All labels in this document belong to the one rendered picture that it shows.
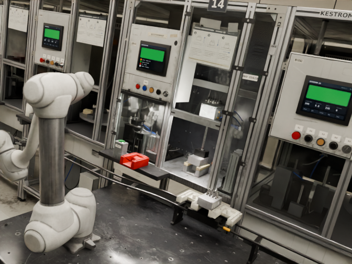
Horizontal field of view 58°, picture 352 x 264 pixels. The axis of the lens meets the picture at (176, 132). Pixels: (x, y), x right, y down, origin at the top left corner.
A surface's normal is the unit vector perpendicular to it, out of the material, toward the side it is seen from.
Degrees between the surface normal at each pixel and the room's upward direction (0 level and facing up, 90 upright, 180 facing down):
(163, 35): 90
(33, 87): 85
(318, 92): 90
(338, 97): 90
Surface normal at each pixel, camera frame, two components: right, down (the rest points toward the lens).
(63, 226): 0.88, 0.05
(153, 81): -0.54, 0.10
